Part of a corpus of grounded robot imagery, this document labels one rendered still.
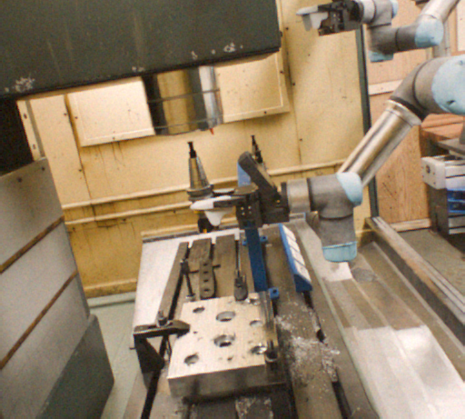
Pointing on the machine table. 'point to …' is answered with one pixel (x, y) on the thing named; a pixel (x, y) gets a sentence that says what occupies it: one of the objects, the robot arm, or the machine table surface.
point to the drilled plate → (204, 368)
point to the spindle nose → (183, 101)
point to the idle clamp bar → (207, 280)
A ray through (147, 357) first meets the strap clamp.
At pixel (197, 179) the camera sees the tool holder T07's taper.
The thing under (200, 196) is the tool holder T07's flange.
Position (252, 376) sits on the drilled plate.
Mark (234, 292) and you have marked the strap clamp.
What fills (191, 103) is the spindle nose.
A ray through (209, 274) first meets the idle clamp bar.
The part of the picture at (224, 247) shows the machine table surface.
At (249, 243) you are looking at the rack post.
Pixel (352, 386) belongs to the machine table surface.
